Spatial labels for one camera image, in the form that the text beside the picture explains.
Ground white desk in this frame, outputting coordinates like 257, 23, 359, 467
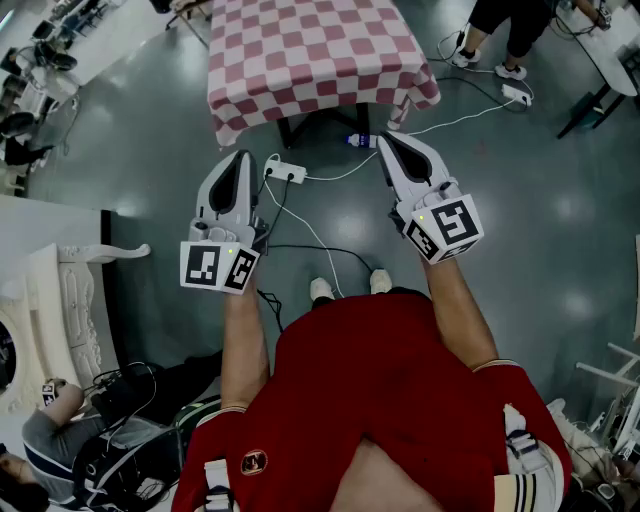
64, 0, 174, 86

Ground white carved cabinet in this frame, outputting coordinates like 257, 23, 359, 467
27, 243, 151, 396

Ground black shorts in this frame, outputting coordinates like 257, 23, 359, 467
310, 285, 432, 310

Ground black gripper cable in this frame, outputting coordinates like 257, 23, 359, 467
256, 288, 285, 335

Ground pink white checkered tablecloth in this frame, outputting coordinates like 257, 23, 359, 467
207, 0, 442, 150

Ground black metal chair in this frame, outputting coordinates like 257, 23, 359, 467
148, 0, 214, 50

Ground white harness strap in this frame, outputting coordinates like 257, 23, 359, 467
203, 458, 236, 512
502, 403, 551, 474

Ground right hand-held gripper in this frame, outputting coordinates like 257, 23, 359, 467
377, 132, 486, 266

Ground red polo shirt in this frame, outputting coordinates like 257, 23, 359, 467
172, 292, 574, 512

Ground black white backpack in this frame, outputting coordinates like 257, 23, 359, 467
72, 419, 189, 511

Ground white cable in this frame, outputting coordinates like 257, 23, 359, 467
263, 180, 345, 299
304, 97, 521, 182

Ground black bag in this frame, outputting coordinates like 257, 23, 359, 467
92, 349, 224, 426

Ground person's left forearm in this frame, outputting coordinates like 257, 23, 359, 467
219, 287, 271, 411

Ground black headset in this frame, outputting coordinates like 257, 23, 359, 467
34, 42, 79, 72

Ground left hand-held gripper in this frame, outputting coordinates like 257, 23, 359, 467
179, 149, 271, 296

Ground white metal rack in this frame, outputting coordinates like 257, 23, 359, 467
574, 342, 640, 451

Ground round white framed mirror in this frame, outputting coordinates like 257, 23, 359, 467
0, 304, 39, 416

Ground person's right forearm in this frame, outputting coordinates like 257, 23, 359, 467
423, 257, 500, 372

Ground white table black legs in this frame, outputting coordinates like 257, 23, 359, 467
552, 0, 640, 140

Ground black floor cable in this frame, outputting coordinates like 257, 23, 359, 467
259, 169, 376, 274

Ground white power strip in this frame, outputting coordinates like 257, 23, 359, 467
501, 83, 532, 107
263, 153, 308, 185

